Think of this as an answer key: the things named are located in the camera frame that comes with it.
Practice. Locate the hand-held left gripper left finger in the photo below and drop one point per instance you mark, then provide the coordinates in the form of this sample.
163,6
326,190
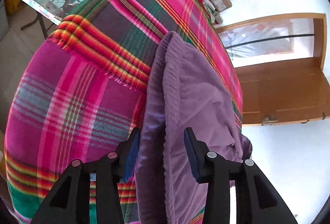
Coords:
131,159

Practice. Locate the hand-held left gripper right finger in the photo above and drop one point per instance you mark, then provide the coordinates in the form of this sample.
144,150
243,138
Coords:
192,157

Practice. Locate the purple fleece garment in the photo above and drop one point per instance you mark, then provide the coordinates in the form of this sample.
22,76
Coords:
196,100

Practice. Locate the plaid bed sheet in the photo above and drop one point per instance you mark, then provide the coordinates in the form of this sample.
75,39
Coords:
77,100

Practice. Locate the wooden door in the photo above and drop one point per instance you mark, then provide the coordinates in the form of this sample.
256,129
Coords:
281,89

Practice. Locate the clear printed door curtain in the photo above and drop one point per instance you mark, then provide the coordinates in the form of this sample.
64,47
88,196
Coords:
263,38

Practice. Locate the stack of flat packages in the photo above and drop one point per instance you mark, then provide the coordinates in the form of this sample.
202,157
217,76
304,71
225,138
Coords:
212,13

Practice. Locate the yellow bag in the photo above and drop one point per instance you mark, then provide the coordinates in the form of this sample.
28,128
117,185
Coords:
11,3

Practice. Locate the wooden door frame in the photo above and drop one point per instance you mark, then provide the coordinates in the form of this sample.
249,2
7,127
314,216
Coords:
321,38

